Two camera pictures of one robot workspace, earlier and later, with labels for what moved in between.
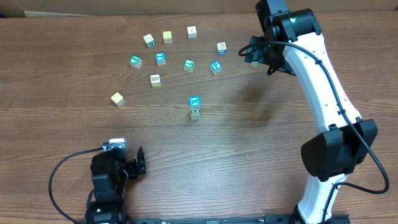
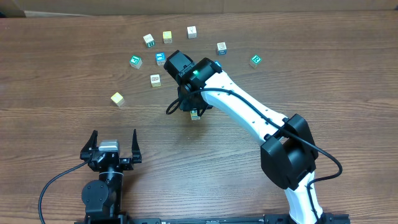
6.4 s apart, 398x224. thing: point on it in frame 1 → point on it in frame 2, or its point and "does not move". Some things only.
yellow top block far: x=167 y=37 does not move
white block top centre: x=191 y=32 does not move
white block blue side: x=221 y=48 does not move
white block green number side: x=195 y=110 does not move
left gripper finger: x=141 y=163 → x=137 y=156
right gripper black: x=257 y=53 → x=187 y=105
